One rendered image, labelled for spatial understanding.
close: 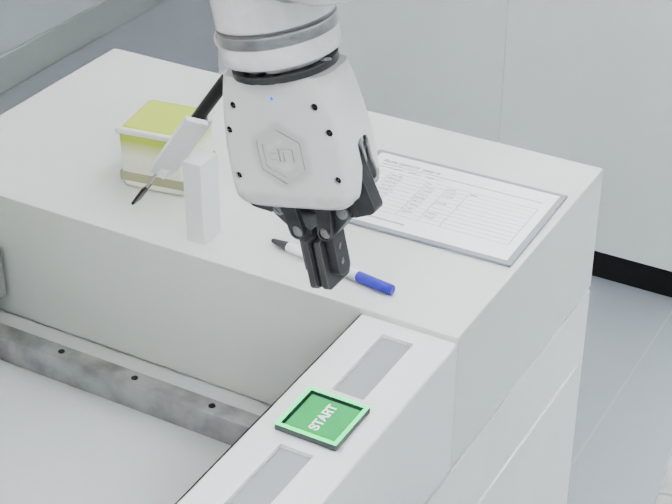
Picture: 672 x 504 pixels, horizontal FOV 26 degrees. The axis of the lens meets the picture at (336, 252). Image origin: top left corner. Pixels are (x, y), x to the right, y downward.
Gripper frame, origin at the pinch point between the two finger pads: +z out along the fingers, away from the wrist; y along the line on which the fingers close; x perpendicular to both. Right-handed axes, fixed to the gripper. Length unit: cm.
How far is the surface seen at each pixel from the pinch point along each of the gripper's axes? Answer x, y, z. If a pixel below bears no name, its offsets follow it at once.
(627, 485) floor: 116, -29, 108
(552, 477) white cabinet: 43, -6, 51
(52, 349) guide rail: 8.8, -40.8, 18.3
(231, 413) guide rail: 9.0, -20.5, 22.7
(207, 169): 18.2, -24.1, 2.4
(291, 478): -6.7, -2.6, 15.7
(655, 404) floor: 140, -33, 107
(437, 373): 11.0, 0.9, 16.7
